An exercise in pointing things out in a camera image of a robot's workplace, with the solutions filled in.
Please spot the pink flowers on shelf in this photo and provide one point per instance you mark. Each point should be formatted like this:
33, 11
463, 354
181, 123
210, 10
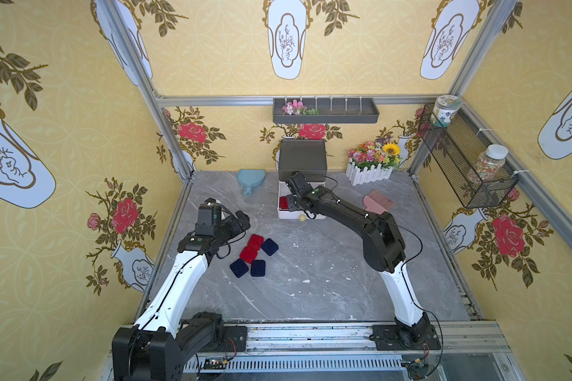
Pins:
296, 107

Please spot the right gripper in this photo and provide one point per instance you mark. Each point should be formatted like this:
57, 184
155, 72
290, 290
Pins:
297, 189

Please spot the red brooch box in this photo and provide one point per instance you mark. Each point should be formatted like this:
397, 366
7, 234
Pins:
248, 254
283, 204
255, 242

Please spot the glass jar white lid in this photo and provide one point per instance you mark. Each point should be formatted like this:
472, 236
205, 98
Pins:
488, 164

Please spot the jar with patterned lid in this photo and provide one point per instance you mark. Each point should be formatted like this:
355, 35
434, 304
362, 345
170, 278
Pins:
445, 108

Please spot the grey wall shelf tray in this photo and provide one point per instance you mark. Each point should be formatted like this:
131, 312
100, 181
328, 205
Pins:
332, 110

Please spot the small circuit board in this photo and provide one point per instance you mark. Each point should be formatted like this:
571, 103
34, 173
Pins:
215, 364

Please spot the flowers in white fence planter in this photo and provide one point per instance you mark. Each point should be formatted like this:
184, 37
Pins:
372, 161

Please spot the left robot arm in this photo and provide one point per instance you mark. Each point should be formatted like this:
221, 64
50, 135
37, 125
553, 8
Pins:
156, 346

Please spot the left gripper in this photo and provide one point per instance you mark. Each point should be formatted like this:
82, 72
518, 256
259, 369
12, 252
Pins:
233, 225

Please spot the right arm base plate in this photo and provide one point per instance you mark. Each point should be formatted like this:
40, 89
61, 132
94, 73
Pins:
396, 337

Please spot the three-drawer storage cabinet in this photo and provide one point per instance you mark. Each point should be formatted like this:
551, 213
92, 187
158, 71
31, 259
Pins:
303, 157

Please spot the black wire basket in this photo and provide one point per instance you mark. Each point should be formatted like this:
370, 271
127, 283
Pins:
456, 149

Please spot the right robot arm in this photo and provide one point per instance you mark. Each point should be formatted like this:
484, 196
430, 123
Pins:
383, 249

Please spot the blue dustpan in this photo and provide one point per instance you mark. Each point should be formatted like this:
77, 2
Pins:
249, 179

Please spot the navy brooch box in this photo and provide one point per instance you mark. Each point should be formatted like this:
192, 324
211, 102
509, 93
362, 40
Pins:
239, 267
258, 268
269, 247

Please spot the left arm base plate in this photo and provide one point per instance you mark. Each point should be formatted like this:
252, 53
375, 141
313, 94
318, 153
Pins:
234, 339

